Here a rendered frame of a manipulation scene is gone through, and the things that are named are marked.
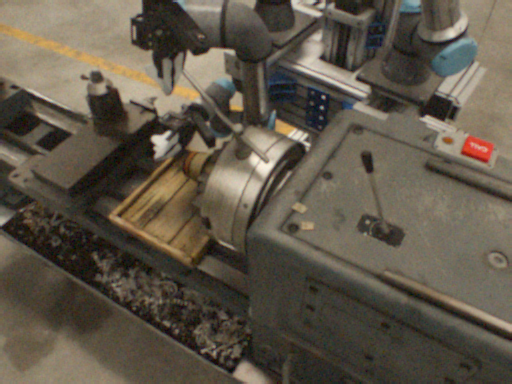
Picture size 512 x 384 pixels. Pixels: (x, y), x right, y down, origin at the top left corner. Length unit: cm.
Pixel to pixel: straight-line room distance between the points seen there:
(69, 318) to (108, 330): 20
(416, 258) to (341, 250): 14
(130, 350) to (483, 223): 163
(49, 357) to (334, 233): 167
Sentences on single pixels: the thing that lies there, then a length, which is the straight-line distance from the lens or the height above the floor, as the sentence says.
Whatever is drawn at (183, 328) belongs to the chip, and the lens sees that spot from 147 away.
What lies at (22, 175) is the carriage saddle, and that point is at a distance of 158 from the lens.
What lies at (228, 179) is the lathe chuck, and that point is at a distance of 96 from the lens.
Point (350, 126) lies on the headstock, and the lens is 103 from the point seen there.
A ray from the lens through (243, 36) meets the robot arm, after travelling 110.
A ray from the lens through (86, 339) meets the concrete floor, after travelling 221.
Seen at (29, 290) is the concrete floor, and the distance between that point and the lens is 245.
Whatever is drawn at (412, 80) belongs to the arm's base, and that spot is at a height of 118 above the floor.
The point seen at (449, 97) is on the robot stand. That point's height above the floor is 108.
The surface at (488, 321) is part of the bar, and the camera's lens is 79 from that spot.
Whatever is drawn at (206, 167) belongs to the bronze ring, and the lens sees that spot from 113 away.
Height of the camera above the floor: 192
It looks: 50 degrees down
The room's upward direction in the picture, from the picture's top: 2 degrees clockwise
